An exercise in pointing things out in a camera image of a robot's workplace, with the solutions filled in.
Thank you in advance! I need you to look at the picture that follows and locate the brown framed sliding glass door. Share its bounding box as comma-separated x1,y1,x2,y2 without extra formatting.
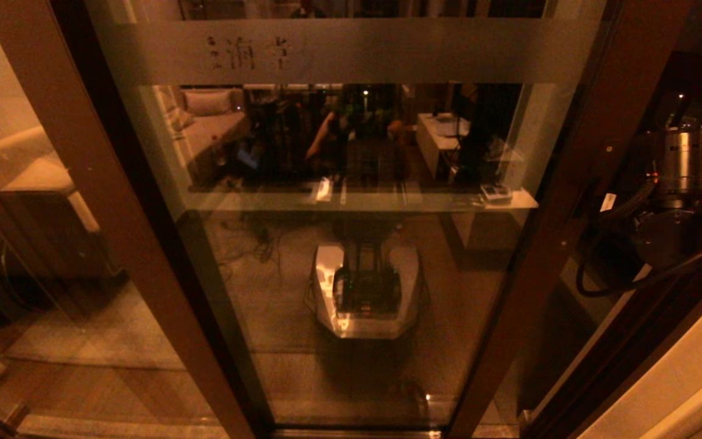
86,0,693,439

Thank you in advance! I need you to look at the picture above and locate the metal door floor track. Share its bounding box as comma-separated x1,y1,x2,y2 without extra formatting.
16,415,519,439

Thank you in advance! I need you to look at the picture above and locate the fixed brown door frame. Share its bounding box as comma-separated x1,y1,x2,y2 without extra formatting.
0,0,272,439

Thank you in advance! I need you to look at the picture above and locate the dark brown door jamb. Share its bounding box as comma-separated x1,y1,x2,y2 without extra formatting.
519,274,702,439

